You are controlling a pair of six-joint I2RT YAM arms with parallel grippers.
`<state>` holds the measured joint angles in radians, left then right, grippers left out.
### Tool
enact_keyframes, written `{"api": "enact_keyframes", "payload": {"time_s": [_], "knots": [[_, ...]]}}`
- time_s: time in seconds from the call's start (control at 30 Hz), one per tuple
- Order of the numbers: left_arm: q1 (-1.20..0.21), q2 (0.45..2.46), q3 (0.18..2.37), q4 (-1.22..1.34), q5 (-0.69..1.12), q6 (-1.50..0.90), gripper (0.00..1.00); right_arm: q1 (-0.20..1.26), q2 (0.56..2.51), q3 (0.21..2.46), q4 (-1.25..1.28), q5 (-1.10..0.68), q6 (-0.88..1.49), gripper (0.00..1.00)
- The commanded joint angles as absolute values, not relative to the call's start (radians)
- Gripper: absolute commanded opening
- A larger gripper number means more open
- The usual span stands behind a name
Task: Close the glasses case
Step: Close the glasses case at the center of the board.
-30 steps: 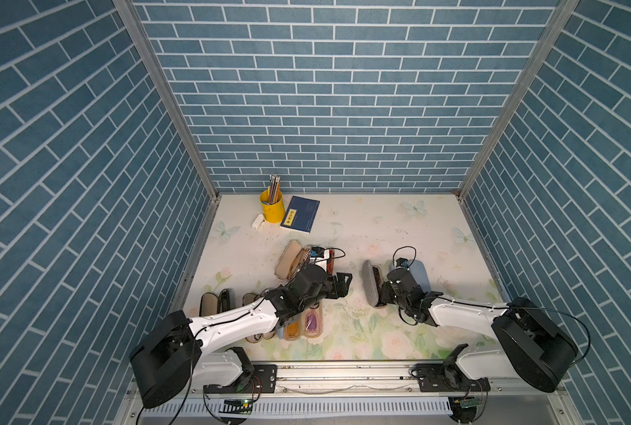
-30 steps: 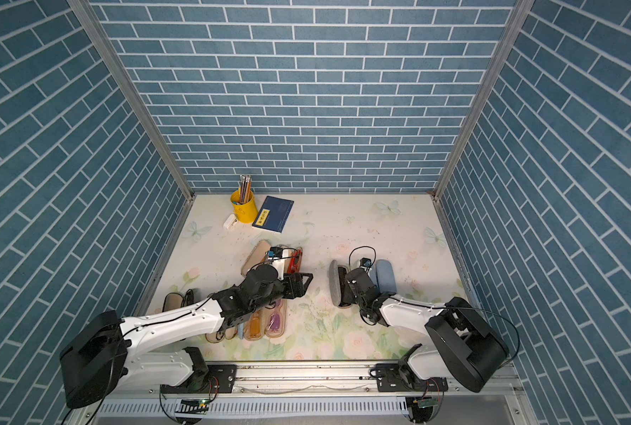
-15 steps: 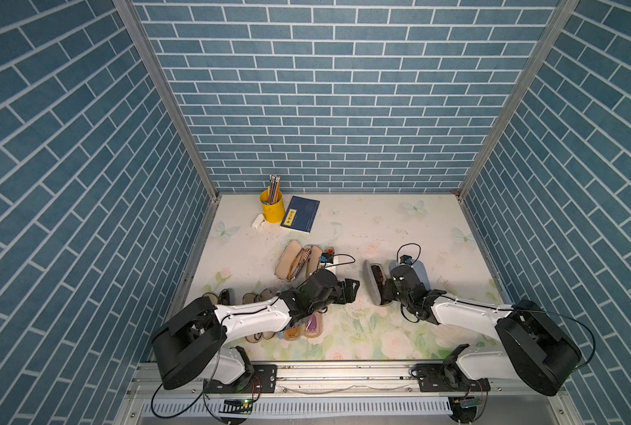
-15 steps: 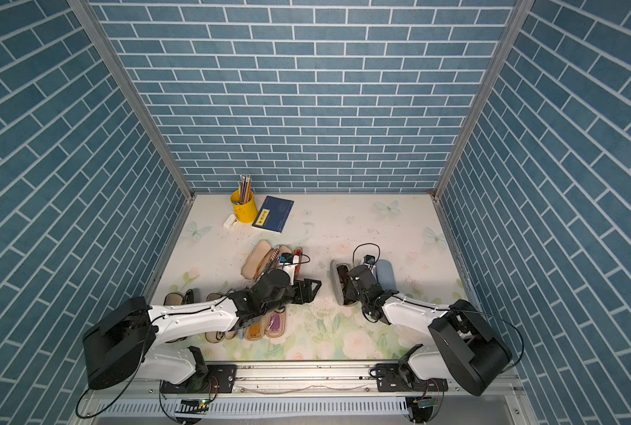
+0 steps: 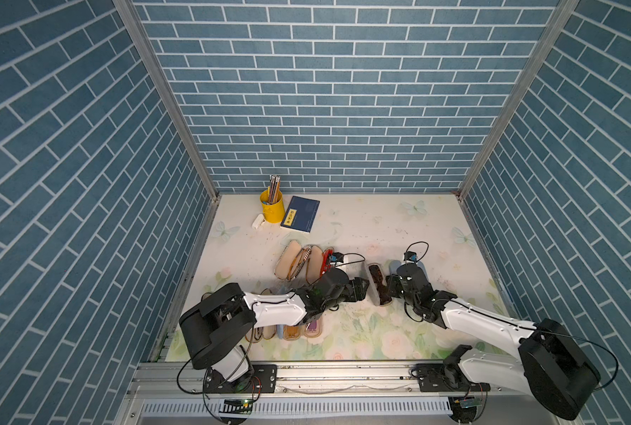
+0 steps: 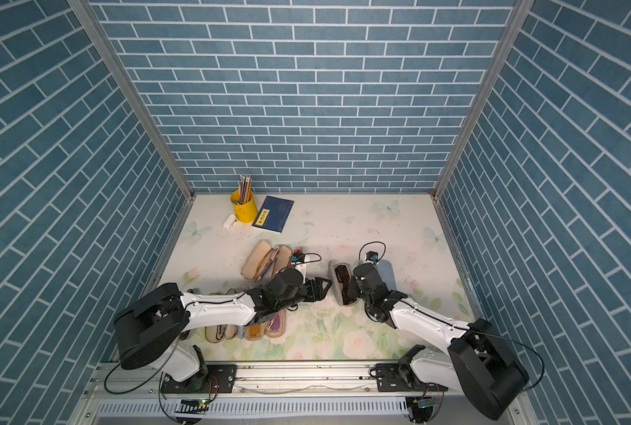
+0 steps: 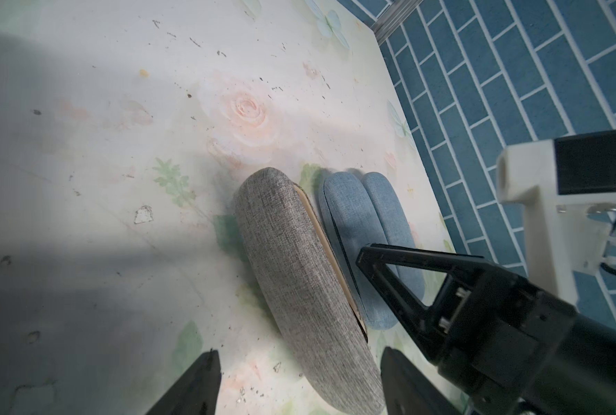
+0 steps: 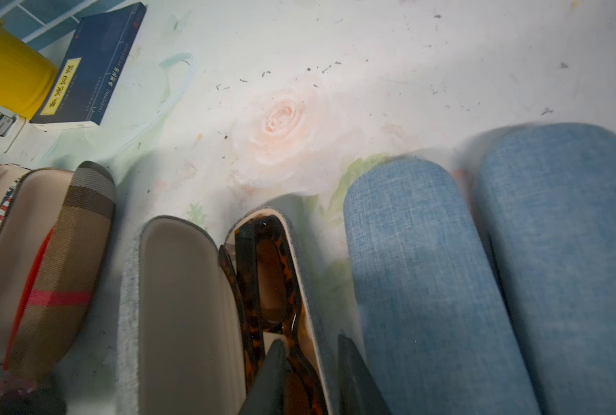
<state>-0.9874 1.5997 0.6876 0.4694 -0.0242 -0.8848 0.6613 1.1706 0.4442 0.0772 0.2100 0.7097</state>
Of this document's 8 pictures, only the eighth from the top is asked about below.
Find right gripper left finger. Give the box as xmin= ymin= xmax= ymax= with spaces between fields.
xmin=239 ymin=340 xmax=290 ymax=415

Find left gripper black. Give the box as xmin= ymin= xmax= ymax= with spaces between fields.
xmin=0 ymin=375 xmax=67 ymax=414

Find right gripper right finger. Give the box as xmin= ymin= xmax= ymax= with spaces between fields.
xmin=337 ymin=334 xmax=391 ymax=415

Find blue case yellow glasses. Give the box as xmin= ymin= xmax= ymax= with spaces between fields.
xmin=344 ymin=158 xmax=540 ymax=414

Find grey case tortoise glasses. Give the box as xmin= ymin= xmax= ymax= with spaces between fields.
xmin=115 ymin=207 xmax=340 ymax=414

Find blue case white glasses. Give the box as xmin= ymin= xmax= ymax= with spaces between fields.
xmin=476 ymin=123 xmax=616 ymax=414

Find plaid case red glasses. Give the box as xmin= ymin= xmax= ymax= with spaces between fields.
xmin=0 ymin=161 xmax=117 ymax=378

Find dark blue book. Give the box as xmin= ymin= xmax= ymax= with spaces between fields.
xmin=30 ymin=3 xmax=147 ymax=131

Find yellow pen cup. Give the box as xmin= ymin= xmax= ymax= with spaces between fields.
xmin=0 ymin=24 xmax=57 ymax=119

